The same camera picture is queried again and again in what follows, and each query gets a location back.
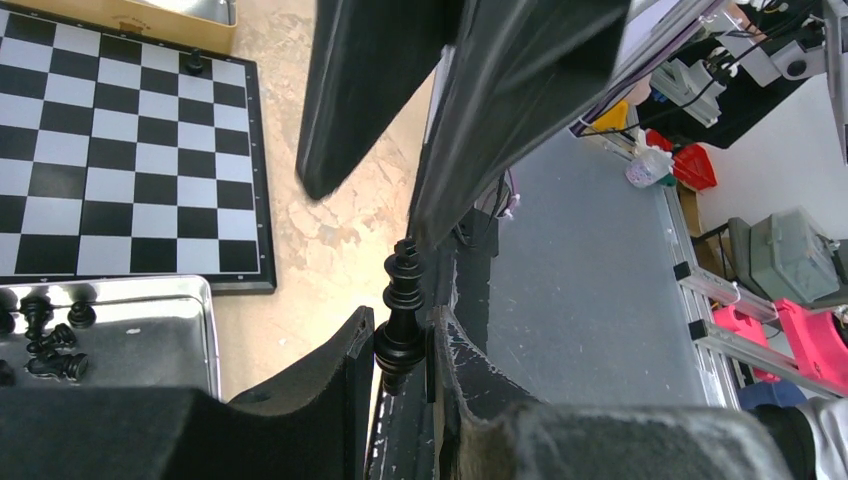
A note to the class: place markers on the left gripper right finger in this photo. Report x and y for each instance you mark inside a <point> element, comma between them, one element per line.
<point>489,427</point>

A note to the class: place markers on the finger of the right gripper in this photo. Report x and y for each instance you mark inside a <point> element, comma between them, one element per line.
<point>520,72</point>
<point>368,58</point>

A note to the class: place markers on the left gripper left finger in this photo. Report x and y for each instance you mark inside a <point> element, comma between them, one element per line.
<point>309,421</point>

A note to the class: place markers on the black chess king piece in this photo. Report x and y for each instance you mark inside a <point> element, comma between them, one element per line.
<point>399,343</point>

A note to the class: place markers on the black pawn on board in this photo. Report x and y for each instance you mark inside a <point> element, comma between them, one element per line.
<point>193,64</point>

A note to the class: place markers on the black white chess board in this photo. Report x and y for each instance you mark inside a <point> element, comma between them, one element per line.
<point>115,162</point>

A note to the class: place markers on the silver metal tin tray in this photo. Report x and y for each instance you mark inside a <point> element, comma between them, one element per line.
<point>147,332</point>

